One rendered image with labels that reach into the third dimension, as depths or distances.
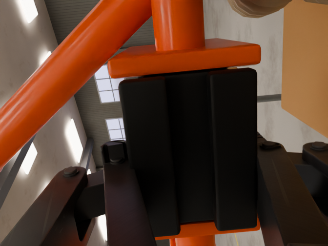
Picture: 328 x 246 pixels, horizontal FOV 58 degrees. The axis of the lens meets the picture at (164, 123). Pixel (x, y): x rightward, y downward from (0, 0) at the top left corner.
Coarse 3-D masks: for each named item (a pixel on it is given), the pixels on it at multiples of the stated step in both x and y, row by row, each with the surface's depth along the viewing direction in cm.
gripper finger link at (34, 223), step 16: (64, 176) 12; (80, 176) 11; (48, 192) 10; (64, 192) 10; (80, 192) 11; (32, 208) 10; (48, 208) 9; (64, 208) 9; (16, 224) 9; (32, 224) 9; (48, 224) 9; (64, 224) 9; (80, 224) 12; (16, 240) 8; (32, 240) 8; (48, 240) 8; (64, 240) 9; (80, 240) 11
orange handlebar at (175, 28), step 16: (160, 0) 12; (176, 0) 11; (192, 0) 12; (160, 16) 12; (176, 16) 12; (192, 16) 12; (160, 32) 12; (176, 32) 12; (192, 32) 12; (160, 48) 12; (176, 48) 12; (176, 240) 16; (192, 240) 15; (208, 240) 15
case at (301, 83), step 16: (288, 16) 31; (304, 16) 28; (320, 16) 25; (288, 32) 31; (304, 32) 28; (320, 32) 25; (288, 48) 32; (304, 48) 28; (320, 48) 25; (288, 64) 32; (304, 64) 29; (320, 64) 26; (288, 80) 32; (304, 80) 29; (320, 80) 26; (288, 96) 33; (304, 96) 29; (320, 96) 26; (288, 112) 34; (304, 112) 30; (320, 112) 26; (320, 128) 27
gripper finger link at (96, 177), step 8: (88, 176) 12; (96, 176) 12; (88, 184) 12; (96, 184) 12; (88, 192) 12; (96, 192) 12; (80, 200) 12; (88, 200) 12; (96, 200) 12; (104, 200) 12; (80, 208) 12; (88, 208) 12; (96, 208) 12; (104, 208) 12; (80, 216) 12; (88, 216) 12; (96, 216) 12
